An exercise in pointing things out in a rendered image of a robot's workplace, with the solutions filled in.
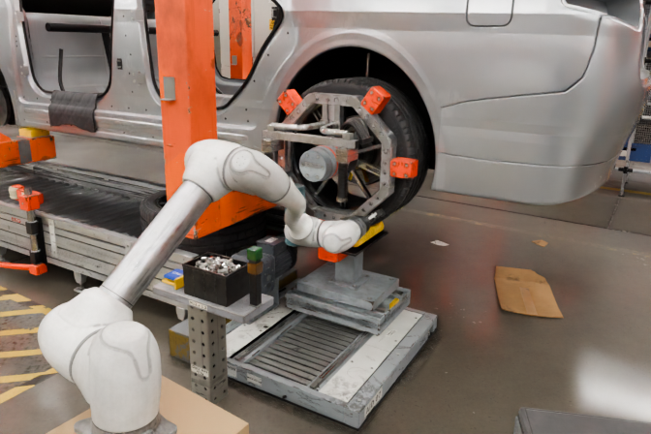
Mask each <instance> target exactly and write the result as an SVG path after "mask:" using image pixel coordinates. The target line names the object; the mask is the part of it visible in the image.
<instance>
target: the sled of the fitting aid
mask: <svg viewBox="0 0 651 434"><path fill-rule="evenodd" d="M410 297H411V290H410V289H406V288H402V287H398V288H397V289H396V290H395V291H394V292H393V293H392V294H390V295H389V296H388V297H387V298H386V299H385V300H384V301H383V302H382V303H381V304H380V305H379V306H378V307H377V308H376V309H374V310H373V311H369V310H365V309H362V308H358V307H355V306H352V305H349V304H345V303H341V302H338V301H334V300H331V299H327V298H324V297H320V296H317V295H313V294H308V293H304V292H301V291H298V290H297V284H296V285H295V286H294V287H293V288H291V289H290V290H288V291H287V292H285V307H287V308H290V309H293V310H296V311H299V312H302V313H306V314H309V315H312V316H315V317H319V318H322V319H325V320H329V321H332V322H335V323H338V324H341V325H344V326H350V327H353V328H356V329H360V330H363V331H366V332H370V333H373V334H376V335H380V334H381V333H382V332H383V331H384V330H385V329H386V328H387V327H388V326H389V325H390V324H391V323H392V322H393V321H394V320H395V319H396V317H397V316H398V315H399V314H400V313H401V312H402V311H403V310H404V309H405V308H406V307H407V306H408V305H409V304H410Z"/></svg>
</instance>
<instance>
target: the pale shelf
mask: <svg viewBox="0 0 651 434"><path fill-rule="evenodd" d="M152 289H153V293H154V294H155V295H159V296H162V297H165V298H168V299H171V300H174V301H177V302H180V303H183V304H186V305H189V306H192V307H195V308H198V309H201V310H203V311H206V312H209V313H212V314H215V315H218V316H221V317H224V318H227V319H230V320H233V321H236V322H239V323H242V324H246V323H247V322H249V321H250V320H252V319H253V318H255V317H256V316H258V315H259V314H261V313H262V312H263V311H264V310H266V309H267V308H269V307H270V306H271V305H273V296H270V295H266V294H262V305H261V306H259V307H258V308H256V307H252V306H249V304H250V294H248V295H246V296H245V297H243V298H241V299H240V300H238V301H237V302H235V303H233V304H232V305H230V306H228V307H225V306H222V305H219V304H215V303H212V302H209V301H206V300H203V299H200V298H197V297H194V296H190V295H187V294H185V293H184V286H183V287H182V288H180V289H178V290H175V289H174V286H173V285H170V284H167V283H164V282H161V283H159V284H157V285H154V286H152Z"/></svg>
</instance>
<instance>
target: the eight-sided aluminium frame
mask: <svg viewBox="0 0 651 434"><path fill-rule="evenodd" d="M363 99H364V97H363V96H358V95H345V94H331V93H322V92H320V93H317V92H316V93H309V94H308V95H307V96H306V97H304V99H303V100H302V101H301V102H300V103H299V105H298V106H297V107H296V108H295V109H294V110H293V111H292V112H291V114H290V115H289V116H288V117H287V118H286V119H285V120H284V121H283V122H282V123H281V124H293V125H298V124H299V123H300V122H301V121H302V120H303V118H304V117H305V116H306V115H307V114H308V113H309V112H310V111H311V110H312V109H313V108H314V107H315V105H316V104H329V105H340V106H346V107H353V108H354V109H355V110H356V112H357V113H358V114H359V116H360V117H361V118H362V119H363V121H364V122H365V123H366V124H367V126H368V127H369V128H370V130H371V131H372V132H373V133H374V135H375V136H376V137H377V138H378V140H379V141H380V142H381V143H382V154H381V176H380V190H379V191H378V192H377V193H376V194H375V195H373V196H372V197H371V198H370V199H369V200H368V201H366V202H365V203H364V204H363V205H362V206H360V207H359V208H358V209H357V210H356V211H355V212H351V211H346V210H340V209H335V208H330V207H324V206H319V205H317V204H316V203H315V202H314V200H313V199H312V198H311V196H310V195H309V194H308V192H307V191H306V190H305V198H306V212H305V214H307V215H309V216H313V217H316V218H319V219H322V220H327V221H340V220H342V221H346V220H348V219H350V218H352V217H357V216H363V217H364V216H366V215H367V214H368V213H370V212H371V211H372V210H373V209H374V208H376V207H377V206H378V205H379V204H380V203H382V202H383V201H384V200H385V199H387V198H388V197H390V195H391V194H393V193H394V187H395V185H394V181H395V177H391V176H389V172H390V160H391V159H394V158H396V145H397V137H396V136H395V135H394V133H393V132H392V131H391V130H390V129H389V127H388V126H387V125H386V123H385V122H384V121H383V120H382V118H381V117H380V116H379V115H378V113H377V114H373V115H372V114H370V113H369V112H368V111H367V110H366V109H365V108H364V107H363V106H362V105H361V101H362V100H363ZM278 166H280V167H281V168H282V170H283V171H284V172H285V173H286V174H287V175H288V176H289V178H290V179H291V181H292V182H293V183H298V184H301V183H300V182H299V180H298V179H297V178H296V176H295V175H294V173H293V142H292V141H289V140H284V149H282V150H278Z"/></svg>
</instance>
